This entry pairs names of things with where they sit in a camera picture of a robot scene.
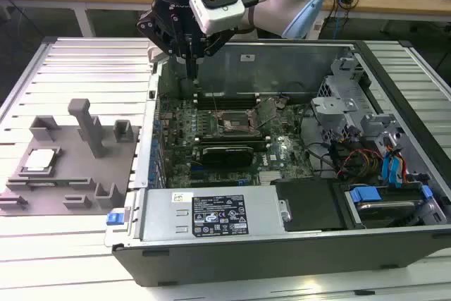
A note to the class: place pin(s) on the thin metal locking lever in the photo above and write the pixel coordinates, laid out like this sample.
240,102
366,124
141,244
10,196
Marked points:
267,121
214,98

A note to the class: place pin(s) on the silver CPU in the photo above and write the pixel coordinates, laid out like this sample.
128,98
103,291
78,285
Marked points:
39,159

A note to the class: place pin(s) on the CPU socket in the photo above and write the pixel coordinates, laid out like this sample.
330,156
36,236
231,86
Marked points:
234,119

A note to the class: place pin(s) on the black RAM slot bank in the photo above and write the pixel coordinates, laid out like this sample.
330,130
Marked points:
229,102
246,142

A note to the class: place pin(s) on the black graphics card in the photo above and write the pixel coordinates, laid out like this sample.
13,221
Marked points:
227,156

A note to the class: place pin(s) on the green motherboard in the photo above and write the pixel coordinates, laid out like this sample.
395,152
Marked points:
289,139

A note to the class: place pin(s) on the grey metal drive cage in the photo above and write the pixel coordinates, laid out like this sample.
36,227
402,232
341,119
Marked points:
333,105

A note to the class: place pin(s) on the grey parts rack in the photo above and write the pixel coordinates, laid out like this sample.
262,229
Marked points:
70,174

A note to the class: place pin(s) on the silver chipset heatsink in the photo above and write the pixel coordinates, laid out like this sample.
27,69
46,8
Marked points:
270,177

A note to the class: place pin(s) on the green RAM stick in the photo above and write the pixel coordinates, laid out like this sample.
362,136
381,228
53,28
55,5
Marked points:
70,183

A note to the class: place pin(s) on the grey power supply unit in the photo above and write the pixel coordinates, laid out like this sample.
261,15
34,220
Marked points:
165,216

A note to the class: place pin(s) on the blue case latch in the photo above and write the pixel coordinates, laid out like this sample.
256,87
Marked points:
114,218

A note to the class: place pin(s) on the black plastic shroud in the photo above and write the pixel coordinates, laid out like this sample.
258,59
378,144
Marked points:
310,206

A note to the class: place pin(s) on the black grey PC case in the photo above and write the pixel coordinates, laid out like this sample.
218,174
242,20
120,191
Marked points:
246,265

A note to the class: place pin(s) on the hard disk in blue carrier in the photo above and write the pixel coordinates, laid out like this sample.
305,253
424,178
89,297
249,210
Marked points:
384,211

